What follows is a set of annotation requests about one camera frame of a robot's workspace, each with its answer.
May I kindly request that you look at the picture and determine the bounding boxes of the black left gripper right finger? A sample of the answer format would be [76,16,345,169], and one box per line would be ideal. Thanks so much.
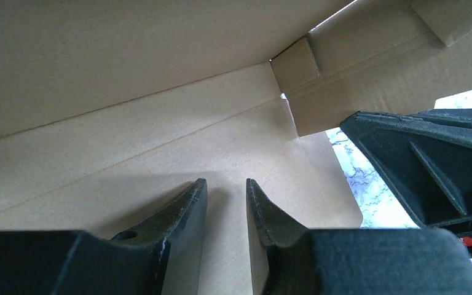
[246,179,472,294]

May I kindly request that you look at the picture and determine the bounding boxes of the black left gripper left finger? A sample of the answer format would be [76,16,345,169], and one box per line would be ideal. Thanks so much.
[0,178,208,294]

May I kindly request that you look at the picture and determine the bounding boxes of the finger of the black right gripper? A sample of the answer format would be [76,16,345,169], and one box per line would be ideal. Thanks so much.
[340,111,472,227]
[403,108,472,130]

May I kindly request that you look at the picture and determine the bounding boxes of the brown cardboard box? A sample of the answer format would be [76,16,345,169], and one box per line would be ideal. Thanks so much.
[0,1,472,294]

